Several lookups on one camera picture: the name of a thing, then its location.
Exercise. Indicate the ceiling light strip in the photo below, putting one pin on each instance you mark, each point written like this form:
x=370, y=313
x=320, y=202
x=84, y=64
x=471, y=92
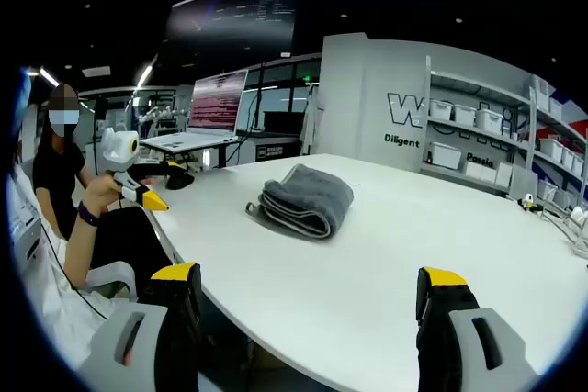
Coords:
x=48, y=76
x=144, y=75

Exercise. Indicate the grey towel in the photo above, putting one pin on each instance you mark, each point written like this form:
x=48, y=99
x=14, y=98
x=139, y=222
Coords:
x=312, y=199

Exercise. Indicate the purple wristband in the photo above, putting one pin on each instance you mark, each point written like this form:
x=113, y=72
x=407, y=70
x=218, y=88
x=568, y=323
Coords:
x=87, y=214

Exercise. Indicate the white chest device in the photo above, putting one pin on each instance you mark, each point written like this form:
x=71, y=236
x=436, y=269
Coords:
x=23, y=231

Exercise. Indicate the small white yellow device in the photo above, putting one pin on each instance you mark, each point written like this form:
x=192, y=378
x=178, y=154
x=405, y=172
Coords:
x=528, y=203

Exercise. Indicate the white hanging coat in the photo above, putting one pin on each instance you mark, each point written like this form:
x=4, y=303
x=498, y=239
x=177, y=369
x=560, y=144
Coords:
x=313, y=121

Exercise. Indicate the monitor with pink screen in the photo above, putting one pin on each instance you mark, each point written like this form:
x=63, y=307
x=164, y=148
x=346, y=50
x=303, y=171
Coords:
x=216, y=100

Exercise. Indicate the person in white shirt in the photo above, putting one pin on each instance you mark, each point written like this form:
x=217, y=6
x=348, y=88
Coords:
x=50, y=305

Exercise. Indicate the large overhead screen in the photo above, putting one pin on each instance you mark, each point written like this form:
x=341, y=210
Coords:
x=229, y=15

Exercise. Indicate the black object on table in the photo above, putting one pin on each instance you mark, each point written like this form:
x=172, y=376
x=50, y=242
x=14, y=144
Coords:
x=180, y=181

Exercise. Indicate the row of white storage boxes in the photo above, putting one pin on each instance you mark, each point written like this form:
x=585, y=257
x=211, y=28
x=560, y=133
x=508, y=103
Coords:
x=459, y=114

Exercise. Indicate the grey metal shelf rack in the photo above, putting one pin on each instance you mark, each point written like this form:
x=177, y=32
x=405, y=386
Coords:
x=528, y=144

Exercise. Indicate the person's left hand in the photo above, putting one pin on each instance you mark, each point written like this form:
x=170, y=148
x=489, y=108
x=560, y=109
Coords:
x=103, y=192

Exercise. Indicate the dark monitor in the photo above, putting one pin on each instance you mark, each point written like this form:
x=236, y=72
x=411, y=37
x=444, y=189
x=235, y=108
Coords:
x=285, y=122

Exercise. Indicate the person's leg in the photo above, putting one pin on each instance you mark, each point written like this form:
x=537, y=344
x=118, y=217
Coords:
x=133, y=240

